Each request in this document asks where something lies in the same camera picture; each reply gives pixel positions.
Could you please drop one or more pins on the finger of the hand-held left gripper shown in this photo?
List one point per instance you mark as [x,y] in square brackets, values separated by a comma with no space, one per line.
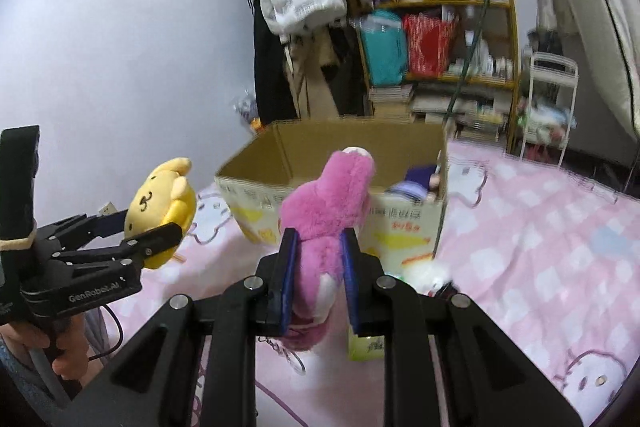
[150,244]
[107,223]

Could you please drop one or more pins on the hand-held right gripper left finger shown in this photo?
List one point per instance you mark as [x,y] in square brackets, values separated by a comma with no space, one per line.
[286,279]

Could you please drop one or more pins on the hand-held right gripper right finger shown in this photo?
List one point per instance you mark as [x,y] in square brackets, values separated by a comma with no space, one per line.
[350,282]

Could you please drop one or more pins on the yellow plush dog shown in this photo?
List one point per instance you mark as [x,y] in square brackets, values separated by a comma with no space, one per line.
[157,207]

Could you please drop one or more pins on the pink plush bear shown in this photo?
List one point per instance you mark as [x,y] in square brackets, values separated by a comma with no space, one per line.
[327,227]

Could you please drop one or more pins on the cardboard box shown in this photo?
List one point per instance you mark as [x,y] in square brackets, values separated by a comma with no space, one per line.
[320,187]

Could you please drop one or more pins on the person's left hand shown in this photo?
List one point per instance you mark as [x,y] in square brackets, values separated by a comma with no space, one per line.
[60,349]

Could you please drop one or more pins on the small green box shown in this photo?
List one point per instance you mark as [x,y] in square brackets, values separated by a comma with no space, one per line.
[365,347]

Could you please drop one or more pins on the white plush toy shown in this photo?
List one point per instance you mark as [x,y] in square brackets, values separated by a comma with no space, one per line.
[425,274]

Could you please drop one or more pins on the purple plush doll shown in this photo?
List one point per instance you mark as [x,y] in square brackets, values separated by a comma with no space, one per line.
[420,186]

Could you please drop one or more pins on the pink printed blanket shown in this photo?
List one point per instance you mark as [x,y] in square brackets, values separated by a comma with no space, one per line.
[525,257]

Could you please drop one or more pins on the stack of books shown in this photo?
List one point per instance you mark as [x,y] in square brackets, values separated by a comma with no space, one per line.
[450,109]

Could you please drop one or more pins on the black hanging clothes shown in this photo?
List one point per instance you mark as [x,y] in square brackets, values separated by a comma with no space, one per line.
[300,72]

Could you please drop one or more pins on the teal bag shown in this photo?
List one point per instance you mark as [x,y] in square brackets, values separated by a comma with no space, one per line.
[382,49]

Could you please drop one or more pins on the red bag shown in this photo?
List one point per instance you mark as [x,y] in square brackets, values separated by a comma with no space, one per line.
[429,44]

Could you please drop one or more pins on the wooden bookshelf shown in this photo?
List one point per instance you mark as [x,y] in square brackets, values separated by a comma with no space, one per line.
[500,7]

